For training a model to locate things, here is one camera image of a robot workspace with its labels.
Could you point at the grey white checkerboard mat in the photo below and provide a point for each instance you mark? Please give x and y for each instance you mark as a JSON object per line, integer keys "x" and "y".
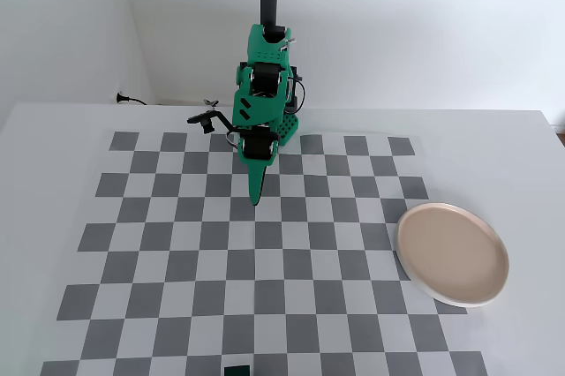
{"x": 282, "y": 270}

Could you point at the beige round plate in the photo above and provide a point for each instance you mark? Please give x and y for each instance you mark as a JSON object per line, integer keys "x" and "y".
{"x": 452, "y": 254}

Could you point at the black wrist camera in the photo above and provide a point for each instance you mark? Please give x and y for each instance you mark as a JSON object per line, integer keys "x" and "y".
{"x": 207, "y": 120}

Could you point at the green gripper with motor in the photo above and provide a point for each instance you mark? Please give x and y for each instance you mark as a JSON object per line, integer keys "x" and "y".
{"x": 257, "y": 148}

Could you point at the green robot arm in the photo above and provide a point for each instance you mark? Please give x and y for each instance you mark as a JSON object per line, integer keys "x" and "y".
{"x": 260, "y": 111}

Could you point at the dark green dice cube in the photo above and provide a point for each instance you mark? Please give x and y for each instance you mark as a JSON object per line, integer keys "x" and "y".
{"x": 237, "y": 370}

